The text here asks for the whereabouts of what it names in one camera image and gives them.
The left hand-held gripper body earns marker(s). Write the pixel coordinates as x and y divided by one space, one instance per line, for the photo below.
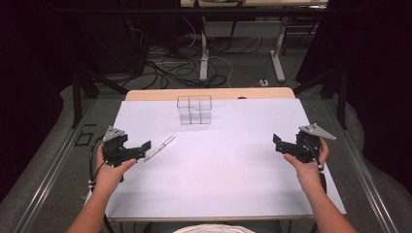
114 149

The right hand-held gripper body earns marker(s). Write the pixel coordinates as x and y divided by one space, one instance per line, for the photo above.
309 145

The person's left hand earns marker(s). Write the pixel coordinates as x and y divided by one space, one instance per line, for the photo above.
108 176

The person's right hand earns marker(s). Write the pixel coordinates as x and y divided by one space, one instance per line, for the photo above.
307 173

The white pen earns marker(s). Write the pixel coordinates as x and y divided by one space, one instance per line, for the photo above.
159 149

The white power plug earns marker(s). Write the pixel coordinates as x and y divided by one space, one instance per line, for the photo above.
263 83

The clear acrylic organizer box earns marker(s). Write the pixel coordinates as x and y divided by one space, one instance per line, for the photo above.
194 110

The black metal stand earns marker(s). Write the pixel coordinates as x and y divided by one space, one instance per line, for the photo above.
340 93
77 97

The white table mat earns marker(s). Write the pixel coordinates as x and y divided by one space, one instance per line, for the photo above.
210 168

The wooden table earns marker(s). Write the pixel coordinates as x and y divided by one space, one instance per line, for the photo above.
210 93

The person's white shirt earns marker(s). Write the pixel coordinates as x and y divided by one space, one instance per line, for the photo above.
213 229

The white-legged background desk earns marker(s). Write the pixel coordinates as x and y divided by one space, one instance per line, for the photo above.
204 48

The aluminium floor rail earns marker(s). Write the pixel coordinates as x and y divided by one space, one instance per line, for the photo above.
51 171
362 174

